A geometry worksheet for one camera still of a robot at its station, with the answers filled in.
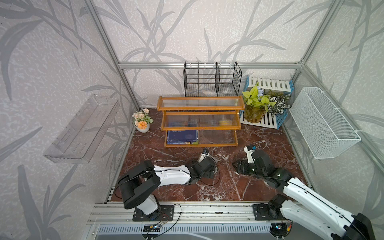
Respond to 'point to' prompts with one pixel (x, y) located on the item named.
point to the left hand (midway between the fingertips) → (207, 167)
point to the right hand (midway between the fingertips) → (236, 163)
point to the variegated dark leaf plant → (281, 98)
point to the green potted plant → (257, 104)
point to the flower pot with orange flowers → (141, 121)
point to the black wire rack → (211, 79)
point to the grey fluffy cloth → (216, 158)
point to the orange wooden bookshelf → (216, 118)
